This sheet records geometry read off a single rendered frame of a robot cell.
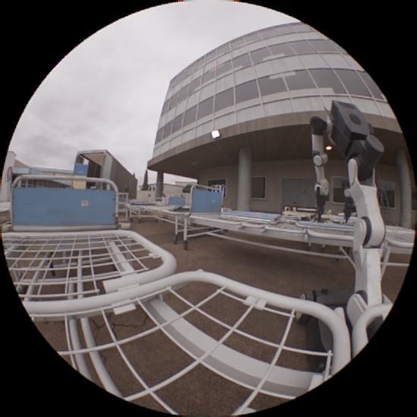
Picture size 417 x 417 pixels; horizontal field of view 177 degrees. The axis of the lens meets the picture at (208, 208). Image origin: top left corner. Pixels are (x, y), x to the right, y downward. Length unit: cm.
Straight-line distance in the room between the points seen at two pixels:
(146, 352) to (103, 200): 81
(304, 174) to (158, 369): 778
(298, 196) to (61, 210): 762
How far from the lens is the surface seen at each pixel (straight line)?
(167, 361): 73
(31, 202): 91
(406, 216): 725
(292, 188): 748
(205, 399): 68
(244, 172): 600
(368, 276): 77
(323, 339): 72
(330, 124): 108
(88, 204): 83
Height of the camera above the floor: 67
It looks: 2 degrees down
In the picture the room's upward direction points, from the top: 3 degrees clockwise
